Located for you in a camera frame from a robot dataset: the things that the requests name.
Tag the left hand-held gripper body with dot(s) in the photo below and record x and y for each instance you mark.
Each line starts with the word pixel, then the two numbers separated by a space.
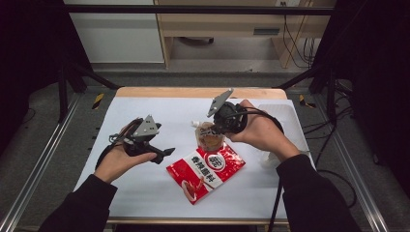
pixel 145 129

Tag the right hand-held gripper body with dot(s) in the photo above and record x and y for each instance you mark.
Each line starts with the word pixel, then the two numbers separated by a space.
pixel 232 117

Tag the white and red spout pouch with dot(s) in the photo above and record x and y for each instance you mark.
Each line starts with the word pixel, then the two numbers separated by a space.
pixel 209 141

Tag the red and white packet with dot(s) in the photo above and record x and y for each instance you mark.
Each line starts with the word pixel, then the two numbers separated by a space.
pixel 209 167

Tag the clear plastic container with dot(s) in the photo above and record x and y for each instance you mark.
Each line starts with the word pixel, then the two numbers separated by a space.
pixel 288 112

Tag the person's right hand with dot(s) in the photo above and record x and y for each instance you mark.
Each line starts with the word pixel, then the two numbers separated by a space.
pixel 264 132

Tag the person's left hand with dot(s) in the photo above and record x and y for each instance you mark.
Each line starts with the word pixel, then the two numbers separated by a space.
pixel 114 164

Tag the white table cover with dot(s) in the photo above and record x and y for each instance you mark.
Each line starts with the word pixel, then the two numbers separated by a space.
pixel 180 112

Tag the yellow and black tape piece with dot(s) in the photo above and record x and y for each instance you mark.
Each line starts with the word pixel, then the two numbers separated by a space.
pixel 98 100
pixel 304 101

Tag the dark curved object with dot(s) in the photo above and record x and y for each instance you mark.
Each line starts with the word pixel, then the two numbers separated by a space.
pixel 196 41

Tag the black metal stand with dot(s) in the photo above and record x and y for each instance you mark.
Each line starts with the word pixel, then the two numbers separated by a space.
pixel 63 96
pixel 330 96

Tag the wooden desk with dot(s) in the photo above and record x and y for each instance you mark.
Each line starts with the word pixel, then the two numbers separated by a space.
pixel 225 24

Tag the white cabinet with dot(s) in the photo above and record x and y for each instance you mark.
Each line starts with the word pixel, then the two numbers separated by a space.
pixel 119 35

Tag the black horizontal bar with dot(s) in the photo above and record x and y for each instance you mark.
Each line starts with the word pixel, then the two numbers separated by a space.
pixel 193 9

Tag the dark curtain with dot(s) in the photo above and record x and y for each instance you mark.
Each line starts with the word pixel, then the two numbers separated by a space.
pixel 377 64
pixel 29 48

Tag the aluminium rail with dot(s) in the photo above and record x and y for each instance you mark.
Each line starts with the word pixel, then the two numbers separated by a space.
pixel 38 164
pixel 354 174

